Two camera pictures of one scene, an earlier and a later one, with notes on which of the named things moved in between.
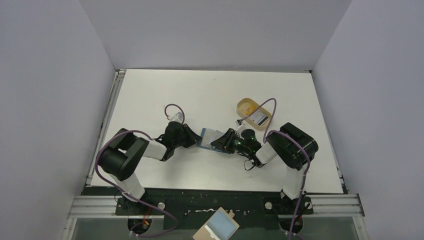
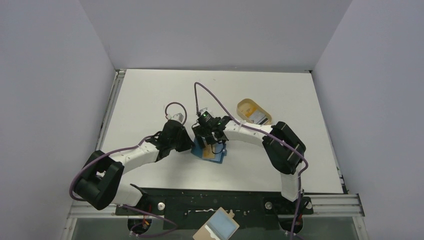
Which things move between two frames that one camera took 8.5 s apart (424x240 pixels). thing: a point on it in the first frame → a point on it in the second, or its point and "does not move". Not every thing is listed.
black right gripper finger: [225, 141] → [200, 140]
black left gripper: [185, 135] does not move
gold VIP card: [247, 108] does not move
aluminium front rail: [84, 206] does not move
